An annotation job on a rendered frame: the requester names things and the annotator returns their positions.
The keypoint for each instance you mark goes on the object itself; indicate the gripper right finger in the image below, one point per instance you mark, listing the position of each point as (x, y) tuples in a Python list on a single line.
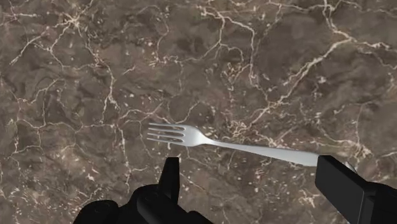
[(347, 189)]

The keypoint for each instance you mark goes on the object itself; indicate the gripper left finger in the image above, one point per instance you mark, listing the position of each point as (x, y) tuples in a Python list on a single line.
[(161, 198)]

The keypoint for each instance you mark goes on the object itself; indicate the silver metal fork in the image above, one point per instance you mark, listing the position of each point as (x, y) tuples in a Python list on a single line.
[(248, 148)]

